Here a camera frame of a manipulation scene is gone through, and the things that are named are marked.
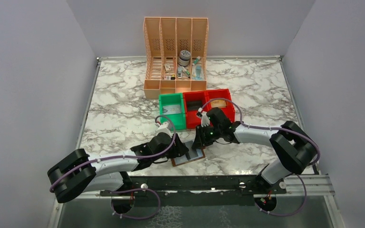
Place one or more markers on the orange plastic desk organizer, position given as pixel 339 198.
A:
pixel 164 38

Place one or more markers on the brown leather card holder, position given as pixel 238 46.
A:
pixel 190 156

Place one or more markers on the green plastic bin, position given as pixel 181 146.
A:
pixel 170 99

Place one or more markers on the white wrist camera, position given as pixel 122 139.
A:
pixel 205 121
pixel 165 128

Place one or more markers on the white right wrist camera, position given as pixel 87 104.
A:
pixel 205 121

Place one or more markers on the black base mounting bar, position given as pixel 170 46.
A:
pixel 185 191

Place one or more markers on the grey round tin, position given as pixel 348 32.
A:
pixel 184 58

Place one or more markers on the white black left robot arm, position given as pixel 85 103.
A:
pixel 79 172

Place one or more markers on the small white box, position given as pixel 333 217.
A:
pixel 167 67

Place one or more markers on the aluminium frame rail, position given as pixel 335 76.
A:
pixel 312 184

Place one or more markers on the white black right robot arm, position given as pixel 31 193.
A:
pixel 294 149

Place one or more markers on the red plastic bin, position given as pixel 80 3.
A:
pixel 191 117
pixel 229 111

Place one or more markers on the teal packaged item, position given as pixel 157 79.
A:
pixel 197 72

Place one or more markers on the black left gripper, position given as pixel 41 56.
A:
pixel 178 149

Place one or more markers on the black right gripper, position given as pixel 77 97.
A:
pixel 200 140

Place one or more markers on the black card in red bin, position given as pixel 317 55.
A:
pixel 193 105

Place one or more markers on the silver card in green bin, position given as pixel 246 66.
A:
pixel 171 109

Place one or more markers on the small grey white bottle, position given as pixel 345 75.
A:
pixel 179 73

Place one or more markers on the small teal tube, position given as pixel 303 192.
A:
pixel 196 60

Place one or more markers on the gold VIP card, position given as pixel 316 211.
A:
pixel 220 103

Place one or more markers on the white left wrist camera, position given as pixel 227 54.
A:
pixel 165 128

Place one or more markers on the green white marker pen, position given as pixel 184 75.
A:
pixel 185 71

